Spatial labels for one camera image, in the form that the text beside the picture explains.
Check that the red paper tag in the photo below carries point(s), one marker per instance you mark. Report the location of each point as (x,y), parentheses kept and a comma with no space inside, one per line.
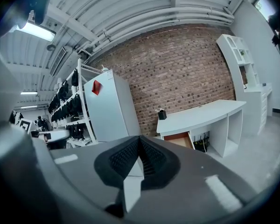
(96,87)

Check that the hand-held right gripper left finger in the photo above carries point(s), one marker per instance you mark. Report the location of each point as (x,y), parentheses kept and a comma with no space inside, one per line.
(84,171)

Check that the white refrigerator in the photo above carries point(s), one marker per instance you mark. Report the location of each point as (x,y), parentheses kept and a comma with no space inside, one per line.
(112,111)

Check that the small black box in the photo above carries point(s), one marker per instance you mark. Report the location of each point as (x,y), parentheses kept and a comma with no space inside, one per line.
(162,115)

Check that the white bottle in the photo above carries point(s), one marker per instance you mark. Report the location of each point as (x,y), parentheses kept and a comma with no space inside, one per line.
(104,69)

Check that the small green plant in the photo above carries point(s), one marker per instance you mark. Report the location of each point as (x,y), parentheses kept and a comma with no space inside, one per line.
(242,53)

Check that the ceiling air vent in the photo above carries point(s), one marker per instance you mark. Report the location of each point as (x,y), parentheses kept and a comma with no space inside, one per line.
(57,60)

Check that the round ceiling detector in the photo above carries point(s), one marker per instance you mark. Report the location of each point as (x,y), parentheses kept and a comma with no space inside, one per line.
(51,47)

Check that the white desk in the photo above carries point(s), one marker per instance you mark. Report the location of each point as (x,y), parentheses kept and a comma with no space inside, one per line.
(196,115)

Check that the window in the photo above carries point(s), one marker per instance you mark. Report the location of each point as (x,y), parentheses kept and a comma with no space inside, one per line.
(263,7)

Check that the white bookcase cabinet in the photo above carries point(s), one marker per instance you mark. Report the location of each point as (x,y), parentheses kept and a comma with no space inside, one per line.
(249,97)

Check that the white metal shelf rack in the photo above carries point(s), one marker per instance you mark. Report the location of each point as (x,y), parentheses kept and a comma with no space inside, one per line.
(84,94)

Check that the long ceiling lamp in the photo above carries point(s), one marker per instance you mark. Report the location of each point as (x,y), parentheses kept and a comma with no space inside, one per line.
(37,30)
(29,93)
(29,107)

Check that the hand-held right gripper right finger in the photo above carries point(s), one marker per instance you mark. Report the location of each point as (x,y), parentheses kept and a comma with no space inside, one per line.
(196,171)

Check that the wooden desk drawer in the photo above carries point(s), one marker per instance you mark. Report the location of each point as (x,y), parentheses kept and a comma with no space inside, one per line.
(178,140)

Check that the group of black bags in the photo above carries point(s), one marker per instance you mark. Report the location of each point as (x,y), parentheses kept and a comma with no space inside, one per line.
(65,101)

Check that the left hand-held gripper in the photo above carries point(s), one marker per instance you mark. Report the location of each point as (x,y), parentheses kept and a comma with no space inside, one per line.
(25,125)

